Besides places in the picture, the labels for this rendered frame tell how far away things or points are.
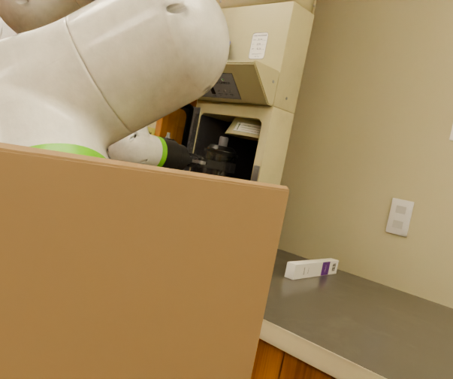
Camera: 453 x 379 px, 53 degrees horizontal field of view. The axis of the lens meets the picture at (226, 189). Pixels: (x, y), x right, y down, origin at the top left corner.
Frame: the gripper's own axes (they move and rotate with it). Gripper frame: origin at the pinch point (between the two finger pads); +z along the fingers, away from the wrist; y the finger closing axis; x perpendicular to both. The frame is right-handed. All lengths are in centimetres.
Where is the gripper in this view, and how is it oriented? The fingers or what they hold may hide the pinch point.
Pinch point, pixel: (217, 165)
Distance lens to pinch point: 143.1
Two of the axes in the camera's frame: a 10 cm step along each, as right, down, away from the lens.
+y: -7.5, -2.0, 6.3
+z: 6.2, 0.8, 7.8
